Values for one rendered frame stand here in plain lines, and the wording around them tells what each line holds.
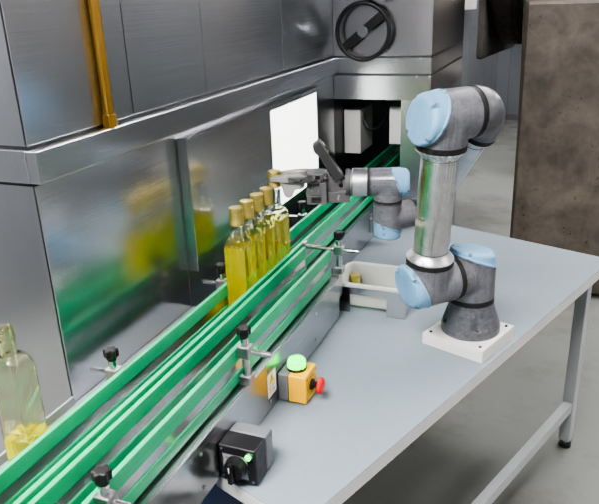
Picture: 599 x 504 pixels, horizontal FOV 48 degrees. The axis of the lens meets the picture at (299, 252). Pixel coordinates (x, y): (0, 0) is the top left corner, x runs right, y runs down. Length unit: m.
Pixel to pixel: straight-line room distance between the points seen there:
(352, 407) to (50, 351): 0.66
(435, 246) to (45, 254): 0.86
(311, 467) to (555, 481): 1.40
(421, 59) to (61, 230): 1.62
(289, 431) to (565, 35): 2.68
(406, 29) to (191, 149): 1.18
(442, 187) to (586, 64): 2.22
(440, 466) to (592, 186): 1.83
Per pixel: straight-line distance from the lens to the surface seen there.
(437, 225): 1.60
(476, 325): 1.80
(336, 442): 1.48
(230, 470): 1.33
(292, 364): 1.56
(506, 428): 2.87
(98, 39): 1.40
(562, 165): 3.82
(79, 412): 1.29
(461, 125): 1.52
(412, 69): 2.60
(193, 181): 1.68
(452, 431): 2.82
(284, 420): 1.54
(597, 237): 3.92
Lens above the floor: 1.64
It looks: 21 degrees down
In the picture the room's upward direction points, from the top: 2 degrees counter-clockwise
